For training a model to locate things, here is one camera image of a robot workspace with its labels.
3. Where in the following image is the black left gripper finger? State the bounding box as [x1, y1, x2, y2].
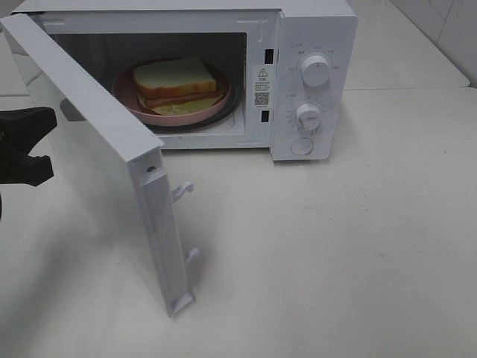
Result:
[1, 150, 54, 186]
[1, 107, 57, 149]

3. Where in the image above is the white microwave door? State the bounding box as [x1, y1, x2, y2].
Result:
[1, 14, 198, 315]

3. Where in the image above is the pink plate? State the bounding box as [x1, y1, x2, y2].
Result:
[112, 63, 233, 131]

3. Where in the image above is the white bread sandwich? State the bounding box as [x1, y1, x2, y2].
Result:
[132, 57, 224, 116]

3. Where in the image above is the glass microwave turntable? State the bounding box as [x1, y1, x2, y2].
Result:
[146, 85, 243, 134]

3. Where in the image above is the white warning label sticker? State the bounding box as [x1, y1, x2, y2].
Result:
[252, 64, 274, 109]

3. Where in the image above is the white microwave oven body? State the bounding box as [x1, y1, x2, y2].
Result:
[10, 1, 358, 160]

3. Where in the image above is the lower white timer knob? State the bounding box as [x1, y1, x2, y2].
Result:
[296, 103, 323, 131]

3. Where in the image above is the upper white power knob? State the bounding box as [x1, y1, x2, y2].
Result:
[300, 54, 330, 87]

